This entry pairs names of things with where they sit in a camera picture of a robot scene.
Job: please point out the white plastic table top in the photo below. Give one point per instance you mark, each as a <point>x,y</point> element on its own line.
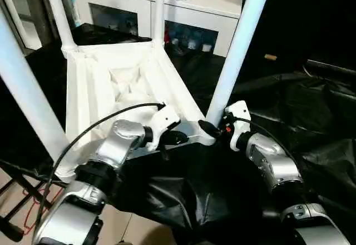
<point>91,75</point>

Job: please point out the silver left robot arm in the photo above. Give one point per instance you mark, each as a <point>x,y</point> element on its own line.
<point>119,142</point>

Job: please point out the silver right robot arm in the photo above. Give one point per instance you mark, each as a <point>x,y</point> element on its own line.
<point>267,156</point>

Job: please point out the small white cup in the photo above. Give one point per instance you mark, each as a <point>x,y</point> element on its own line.
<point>191,44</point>
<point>174,41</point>
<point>206,47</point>

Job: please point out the black mat cover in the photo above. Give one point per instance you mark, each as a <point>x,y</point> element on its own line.
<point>306,111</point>

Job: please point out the small tan block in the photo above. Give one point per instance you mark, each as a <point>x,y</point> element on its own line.
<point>270,57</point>

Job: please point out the red item in cabinet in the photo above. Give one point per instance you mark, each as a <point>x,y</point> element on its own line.
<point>167,36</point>

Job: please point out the white cabinet with glass doors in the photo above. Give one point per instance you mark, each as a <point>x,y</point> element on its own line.
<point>194,14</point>

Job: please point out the long black pole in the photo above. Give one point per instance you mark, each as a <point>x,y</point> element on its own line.
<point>331,67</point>

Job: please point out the black metal stand leg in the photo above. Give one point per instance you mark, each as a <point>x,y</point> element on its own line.
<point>12,229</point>

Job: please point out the grey metal rack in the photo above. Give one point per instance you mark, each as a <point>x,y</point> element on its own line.
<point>33,0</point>

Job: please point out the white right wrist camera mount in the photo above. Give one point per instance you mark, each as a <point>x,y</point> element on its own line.
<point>239,109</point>

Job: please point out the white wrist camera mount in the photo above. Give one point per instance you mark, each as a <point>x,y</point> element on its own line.
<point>239,109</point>
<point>167,117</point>

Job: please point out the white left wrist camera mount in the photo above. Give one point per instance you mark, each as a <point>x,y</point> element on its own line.
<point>167,117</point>

